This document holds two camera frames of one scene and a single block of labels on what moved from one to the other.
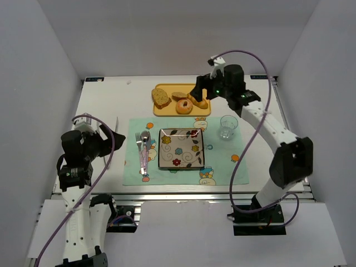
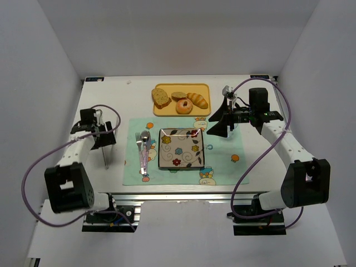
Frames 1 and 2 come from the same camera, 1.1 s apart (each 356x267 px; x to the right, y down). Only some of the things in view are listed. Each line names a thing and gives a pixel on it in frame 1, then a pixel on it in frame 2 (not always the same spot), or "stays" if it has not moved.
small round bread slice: x=177 y=95 stays
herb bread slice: x=160 y=98 stays
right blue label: x=258 y=77 stays
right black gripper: x=204 y=84 -> x=230 y=117
